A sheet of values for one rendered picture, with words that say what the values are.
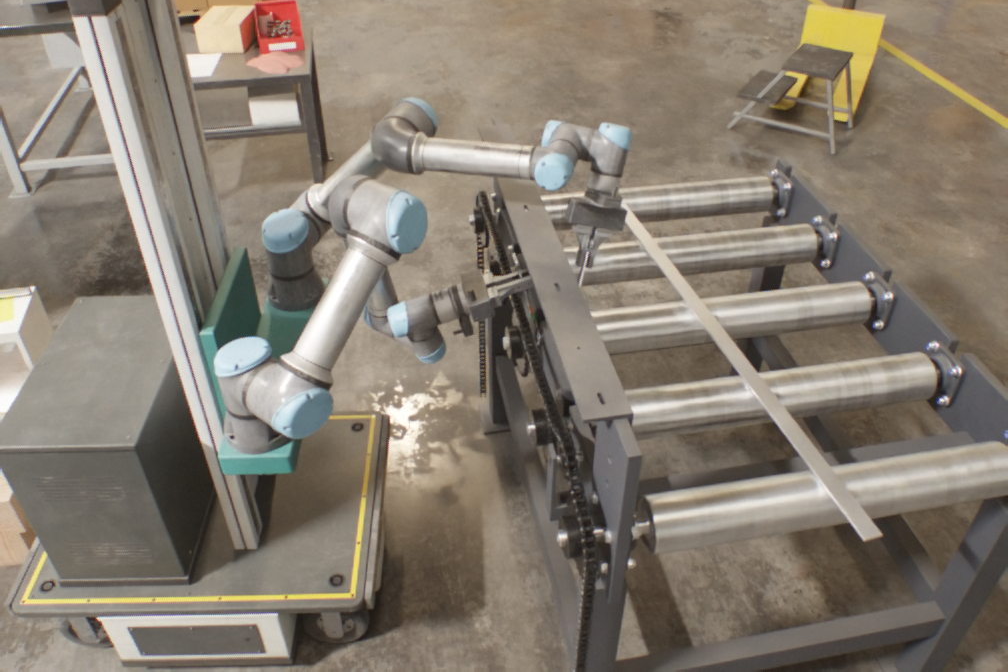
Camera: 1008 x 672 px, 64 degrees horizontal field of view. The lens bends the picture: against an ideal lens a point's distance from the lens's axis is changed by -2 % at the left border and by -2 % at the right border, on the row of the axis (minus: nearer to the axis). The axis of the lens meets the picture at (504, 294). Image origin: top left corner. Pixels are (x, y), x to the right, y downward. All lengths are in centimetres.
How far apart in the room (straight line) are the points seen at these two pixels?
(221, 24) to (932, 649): 376
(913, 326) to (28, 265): 374
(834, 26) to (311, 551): 536
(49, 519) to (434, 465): 125
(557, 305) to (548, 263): 15
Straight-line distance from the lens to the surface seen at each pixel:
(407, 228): 165
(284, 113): 417
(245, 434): 183
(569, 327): 160
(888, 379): 207
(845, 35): 662
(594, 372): 150
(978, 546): 222
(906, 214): 471
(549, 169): 175
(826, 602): 275
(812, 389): 198
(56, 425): 211
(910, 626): 236
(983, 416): 215
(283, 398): 165
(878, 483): 181
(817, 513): 175
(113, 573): 239
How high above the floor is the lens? 216
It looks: 36 degrees down
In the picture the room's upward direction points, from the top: straight up
